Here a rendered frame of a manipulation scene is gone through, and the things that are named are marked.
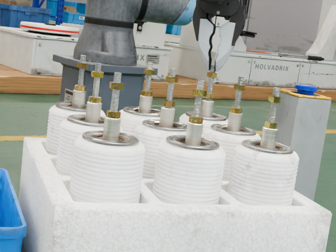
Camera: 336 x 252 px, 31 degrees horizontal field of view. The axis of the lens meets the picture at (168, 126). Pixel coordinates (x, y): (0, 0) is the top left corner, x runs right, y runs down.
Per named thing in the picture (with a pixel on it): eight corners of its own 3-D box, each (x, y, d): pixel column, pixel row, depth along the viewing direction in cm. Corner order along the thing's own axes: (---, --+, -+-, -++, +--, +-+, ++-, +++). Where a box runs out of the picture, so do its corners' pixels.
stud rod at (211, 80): (203, 106, 109) (209, 64, 108) (205, 105, 110) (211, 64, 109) (209, 107, 109) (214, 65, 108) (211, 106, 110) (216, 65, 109)
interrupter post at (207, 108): (213, 118, 111) (216, 101, 110) (210, 120, 109) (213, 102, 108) (200, 116, 111) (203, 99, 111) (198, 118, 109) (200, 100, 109)
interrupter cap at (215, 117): (229, 119, 113) (230, 115, 113) (222, 124, 105) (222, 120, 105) (190, 112, 114) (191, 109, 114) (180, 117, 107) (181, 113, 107)
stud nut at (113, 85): (107, 88, 78) (107, 82, 78) (110, 87, 80) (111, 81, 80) (121, 90, 78) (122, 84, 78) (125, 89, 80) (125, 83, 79)
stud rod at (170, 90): (165, 115, 95) (171, 67, 94) (171, 116, 95) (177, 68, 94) (162, 115, 94) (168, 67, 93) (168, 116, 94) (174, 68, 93)
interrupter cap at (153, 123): (133, 122, 96) (134, 118, 96) (174, 123, 100) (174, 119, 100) (155, 133, 90) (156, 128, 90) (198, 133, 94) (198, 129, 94)
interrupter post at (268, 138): (255, 148, 88) (258, 126, 88) (266, 147, 90) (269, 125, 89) (267, 152, 86) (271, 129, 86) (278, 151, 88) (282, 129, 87)
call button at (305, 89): (289, 93, 112) (291, 82, 112) (308, 95, 113) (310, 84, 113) (301, 97, 108) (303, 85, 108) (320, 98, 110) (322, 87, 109)
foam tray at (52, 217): (15, 231, 111) (23, 136, 108) (209, 231, 124) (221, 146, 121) (43, 346, 75) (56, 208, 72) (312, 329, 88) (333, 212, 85)
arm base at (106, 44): (61, 55, 144) (65, 13, 143) (115, 59, 154) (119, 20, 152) (93, 63, 133) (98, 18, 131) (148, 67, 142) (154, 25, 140)
